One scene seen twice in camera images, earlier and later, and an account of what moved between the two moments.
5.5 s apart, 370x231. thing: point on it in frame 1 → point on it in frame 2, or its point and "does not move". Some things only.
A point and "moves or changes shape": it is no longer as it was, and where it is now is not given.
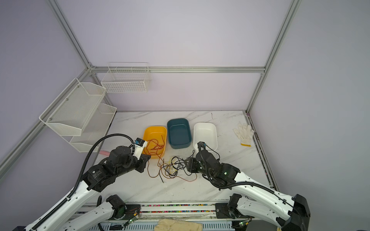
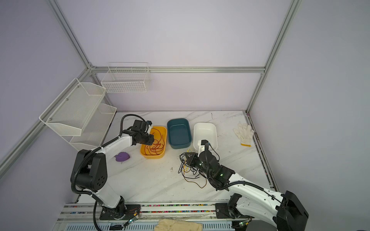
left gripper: x=142 y=161 → x=150 y=140
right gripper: x=190 y=164 does not move
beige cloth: x=170 y=224 does not move
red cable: x=152 y=147 moves or changes shape
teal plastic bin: x=179 y=133 does not move
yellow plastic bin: x=156 y=137 does not move
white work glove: x=244 y=134 does not move
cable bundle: x=176 y=167 moves or changes shape
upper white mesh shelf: x=69 y=114 does not move
